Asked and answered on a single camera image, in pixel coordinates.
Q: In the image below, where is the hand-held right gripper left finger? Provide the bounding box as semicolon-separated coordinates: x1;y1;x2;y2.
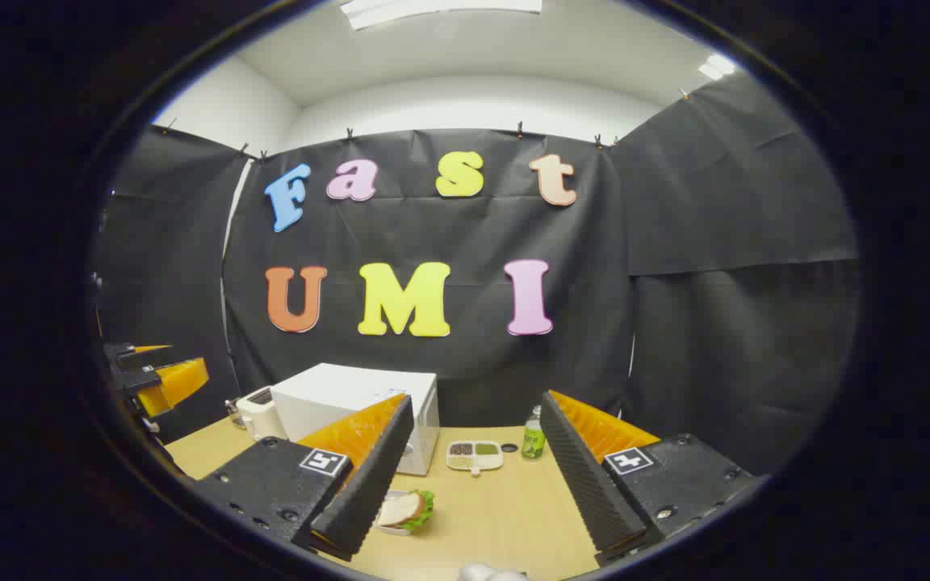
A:
191;394;416;563

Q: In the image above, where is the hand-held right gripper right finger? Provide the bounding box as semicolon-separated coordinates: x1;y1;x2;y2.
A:
540;391;760;566

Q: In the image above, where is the small white rectangular tray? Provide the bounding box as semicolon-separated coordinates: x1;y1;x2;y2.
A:
375;488;434;537

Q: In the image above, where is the white microwave oven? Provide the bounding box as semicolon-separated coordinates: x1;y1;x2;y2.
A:
270;362;440;477

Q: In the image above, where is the green label drink bottle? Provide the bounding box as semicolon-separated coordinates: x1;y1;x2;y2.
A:
522;406;547;461

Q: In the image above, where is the white toaster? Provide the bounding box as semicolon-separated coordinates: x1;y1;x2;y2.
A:
237;387;288;442

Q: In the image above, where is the white divided dish of beans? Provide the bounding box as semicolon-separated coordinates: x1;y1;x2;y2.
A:
446;440;505;477

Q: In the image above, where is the black backdrop cloth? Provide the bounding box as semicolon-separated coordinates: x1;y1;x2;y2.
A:
92;71;861;477

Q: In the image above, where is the small ceiling light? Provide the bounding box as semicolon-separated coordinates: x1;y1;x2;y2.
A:
697;53;737;82

